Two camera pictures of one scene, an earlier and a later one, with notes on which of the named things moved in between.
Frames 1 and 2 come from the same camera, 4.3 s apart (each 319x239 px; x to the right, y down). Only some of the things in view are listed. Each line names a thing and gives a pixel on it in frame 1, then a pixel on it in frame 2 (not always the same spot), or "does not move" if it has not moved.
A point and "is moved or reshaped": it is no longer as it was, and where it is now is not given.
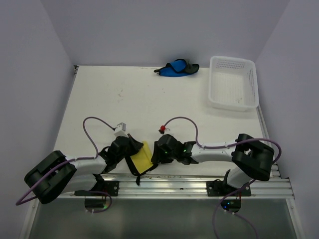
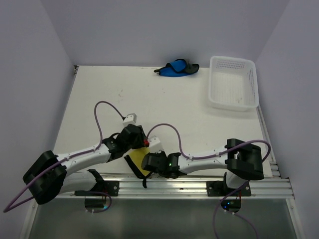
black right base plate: [218, 188] does not move
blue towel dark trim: [178, 67] does not move
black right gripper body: [162, 157] to [161, 154]
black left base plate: [105, 188] does not move
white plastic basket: [233, 84] does not move
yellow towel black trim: [140, 162] is moved or reshaped
